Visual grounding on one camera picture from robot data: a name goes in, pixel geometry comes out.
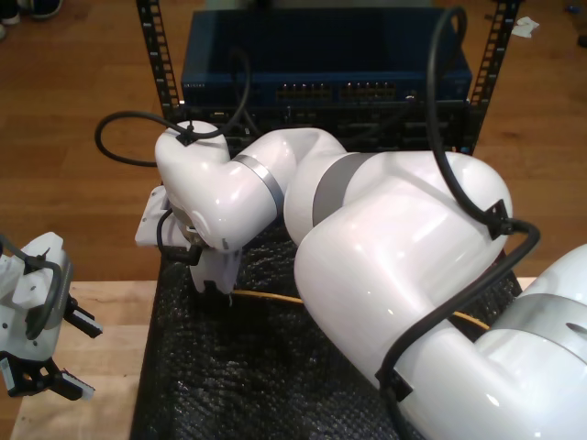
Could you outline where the yellow network cable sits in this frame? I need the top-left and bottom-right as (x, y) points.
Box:
(228, 288), (492, 332)

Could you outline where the black bubble mat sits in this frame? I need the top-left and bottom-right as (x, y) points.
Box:
(129, 224), (524, 440)

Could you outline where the black rack server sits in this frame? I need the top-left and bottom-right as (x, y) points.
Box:
(167, 103), (482, 155)

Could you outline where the person's dark shoe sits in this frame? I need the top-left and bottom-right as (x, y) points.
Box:
(30, 0), (65, 19)

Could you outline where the crumpled white paper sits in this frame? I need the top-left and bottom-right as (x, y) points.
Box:
(511, 16), (538, 39)

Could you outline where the short black wrist cable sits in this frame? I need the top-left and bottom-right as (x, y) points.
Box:
(157, 208), (204, 266)

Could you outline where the grey camera cable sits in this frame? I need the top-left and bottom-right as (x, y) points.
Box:
(0, 234), (63, 341)

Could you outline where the black perforated rack post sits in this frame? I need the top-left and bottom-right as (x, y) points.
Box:
(136, 0), (184, 123)
(462, 0), (523, 155)

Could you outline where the blue network switch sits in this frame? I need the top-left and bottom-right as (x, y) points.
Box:
(181, 9), (473, 106)

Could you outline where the long black arm cable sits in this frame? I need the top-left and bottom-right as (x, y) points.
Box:
(94, 5), (542, 440)

